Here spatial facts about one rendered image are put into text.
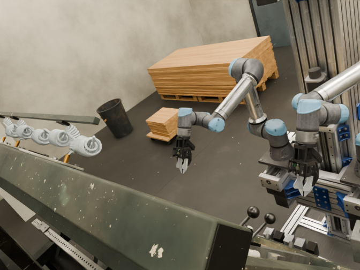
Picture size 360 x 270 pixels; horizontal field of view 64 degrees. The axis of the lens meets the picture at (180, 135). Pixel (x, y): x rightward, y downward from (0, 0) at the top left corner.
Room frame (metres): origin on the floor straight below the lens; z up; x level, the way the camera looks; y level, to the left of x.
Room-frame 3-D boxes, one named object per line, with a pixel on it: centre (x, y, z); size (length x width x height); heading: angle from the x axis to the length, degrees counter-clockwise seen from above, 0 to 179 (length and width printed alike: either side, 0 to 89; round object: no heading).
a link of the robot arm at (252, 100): (1.57, -0.49, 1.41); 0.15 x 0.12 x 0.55; 20
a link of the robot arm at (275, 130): (1.45, -0.54, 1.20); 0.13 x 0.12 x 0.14; 20
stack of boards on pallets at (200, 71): (5.54, -1.03, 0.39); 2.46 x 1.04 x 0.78; 32
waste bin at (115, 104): (5.42, 1.03, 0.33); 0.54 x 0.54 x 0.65
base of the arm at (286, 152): (1.44, -0.54, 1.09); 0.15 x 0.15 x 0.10
